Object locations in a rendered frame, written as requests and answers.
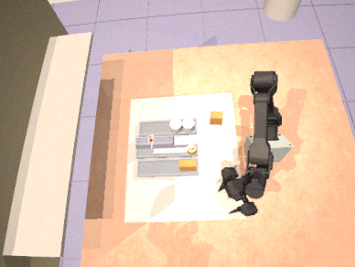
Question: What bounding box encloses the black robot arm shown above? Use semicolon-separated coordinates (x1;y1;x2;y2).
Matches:
224;70;282;201

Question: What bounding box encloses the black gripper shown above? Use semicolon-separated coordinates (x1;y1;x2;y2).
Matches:
218;167;258;217

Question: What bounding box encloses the grey cylinder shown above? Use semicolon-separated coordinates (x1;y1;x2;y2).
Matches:
182;118;195;132
169;118;183;133

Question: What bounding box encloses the brown cylinder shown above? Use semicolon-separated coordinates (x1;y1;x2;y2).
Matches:
210;111;223;125

